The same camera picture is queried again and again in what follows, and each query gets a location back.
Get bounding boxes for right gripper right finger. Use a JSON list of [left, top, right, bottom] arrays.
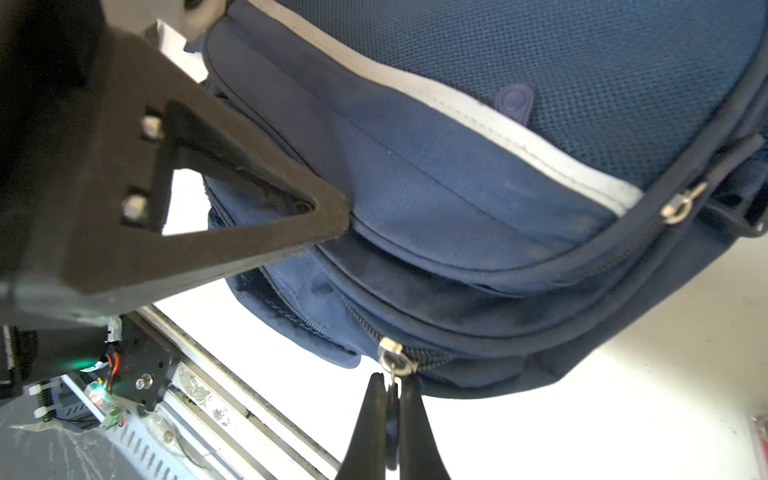
[[398, 376, 451, 480]]

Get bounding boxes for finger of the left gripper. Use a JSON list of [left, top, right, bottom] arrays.
[[83, 53, 349, 297]]

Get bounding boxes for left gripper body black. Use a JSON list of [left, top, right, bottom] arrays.
[[1, 1, 159, 327]]

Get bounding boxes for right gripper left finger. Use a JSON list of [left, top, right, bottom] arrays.
[[335, 373, 387, 480]]

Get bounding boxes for navy blue student backpack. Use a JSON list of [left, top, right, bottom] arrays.
[[200, 1, 767, 399]]

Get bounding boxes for red packet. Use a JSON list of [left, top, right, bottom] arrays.
[[752, 414, 767, 480]]

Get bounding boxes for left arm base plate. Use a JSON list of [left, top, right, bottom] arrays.
[[111, 322, 180, 412]]

